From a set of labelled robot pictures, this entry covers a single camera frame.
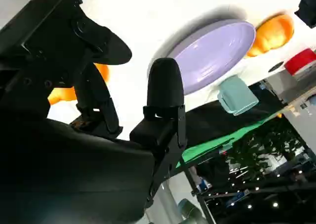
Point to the pale green mug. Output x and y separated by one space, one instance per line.
238 95

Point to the lilac plate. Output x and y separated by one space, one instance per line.
212 58

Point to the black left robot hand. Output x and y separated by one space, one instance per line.
307 7

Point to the green cloth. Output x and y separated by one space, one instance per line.
209 147

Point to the red box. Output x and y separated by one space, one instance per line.
301 61

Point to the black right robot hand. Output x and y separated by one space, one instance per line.
61 164

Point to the orange and white bread roll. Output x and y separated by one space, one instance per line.
271 36
61 95

